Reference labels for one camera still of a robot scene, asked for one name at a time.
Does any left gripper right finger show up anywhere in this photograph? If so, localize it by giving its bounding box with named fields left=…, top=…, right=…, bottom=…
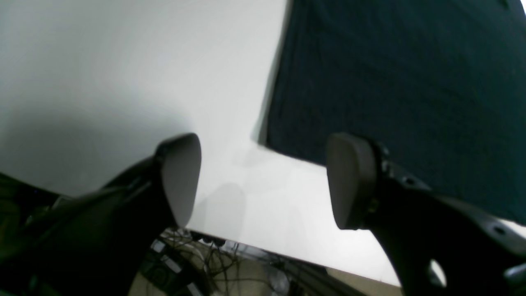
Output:
left=326, top=133, right=526, bottom=296

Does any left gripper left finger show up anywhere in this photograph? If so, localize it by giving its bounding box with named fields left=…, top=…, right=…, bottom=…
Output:
left=1, top=133, right=201, bottom=296

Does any black T-shirt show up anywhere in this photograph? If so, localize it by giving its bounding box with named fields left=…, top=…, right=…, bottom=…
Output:
left=265, top=0, right=526, bottom=225

